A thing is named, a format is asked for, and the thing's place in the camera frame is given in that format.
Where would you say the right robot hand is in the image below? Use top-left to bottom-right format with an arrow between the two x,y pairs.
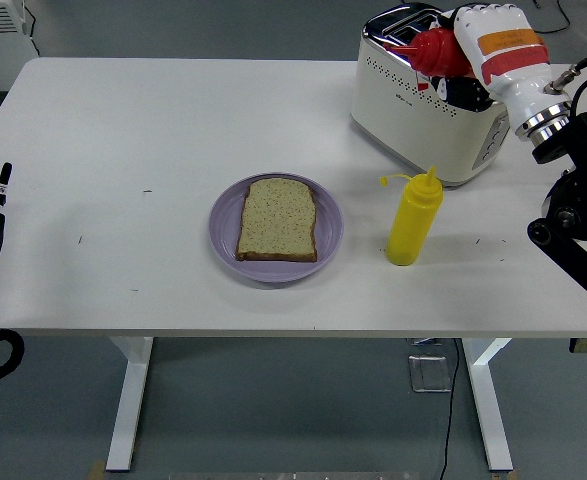
431,3 -> 570,132

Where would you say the red squeeze bottle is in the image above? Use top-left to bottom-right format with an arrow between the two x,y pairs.
383,27 -> 475,92

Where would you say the bread slice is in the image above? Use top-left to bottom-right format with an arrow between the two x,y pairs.
235,177 -> 319,263

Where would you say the cream and chrome toaster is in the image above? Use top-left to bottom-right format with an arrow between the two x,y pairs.
349,2 -> 514,189

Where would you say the yellow squeeze bottle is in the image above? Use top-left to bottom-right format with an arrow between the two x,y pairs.
378,166 -> 444,267

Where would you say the white table leg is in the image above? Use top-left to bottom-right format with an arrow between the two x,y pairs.
105,337 -> 154,472
461,338 -> 515,472

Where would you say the purple plate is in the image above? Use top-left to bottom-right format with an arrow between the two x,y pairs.
208,172 -> 345,284

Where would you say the clear plastic box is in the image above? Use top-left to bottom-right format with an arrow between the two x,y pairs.
407,354 -> 453,394

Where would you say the black toaster cable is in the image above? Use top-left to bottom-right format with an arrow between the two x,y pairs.
531,0 -> 572,34

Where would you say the black heater cable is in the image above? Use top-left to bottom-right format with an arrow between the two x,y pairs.
21,8 -> 42,57

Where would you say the black floor cable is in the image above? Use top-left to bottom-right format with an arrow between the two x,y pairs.
439,338 -> 462,480

